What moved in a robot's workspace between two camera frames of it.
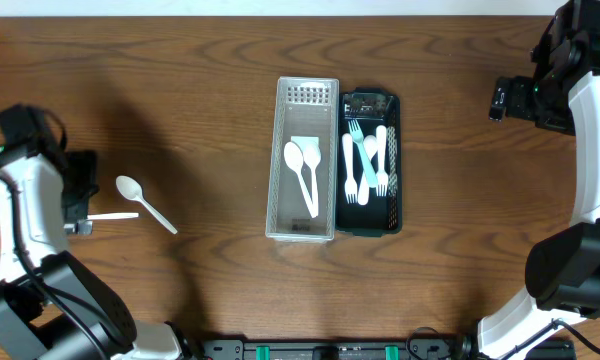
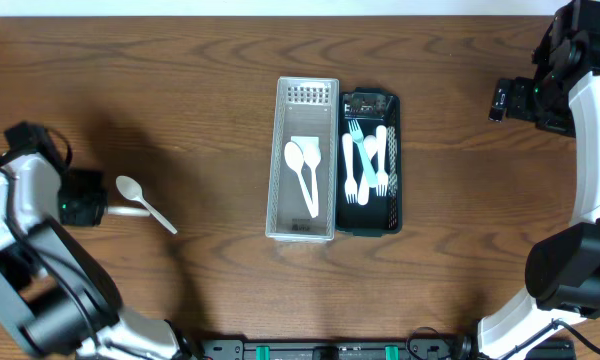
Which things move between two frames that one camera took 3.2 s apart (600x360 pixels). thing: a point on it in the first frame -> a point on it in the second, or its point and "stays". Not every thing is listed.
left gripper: [80, 187] -> [85, 200]
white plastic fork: [351, 187] stays
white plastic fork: [364, 155] stays
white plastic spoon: [312, 156] stays
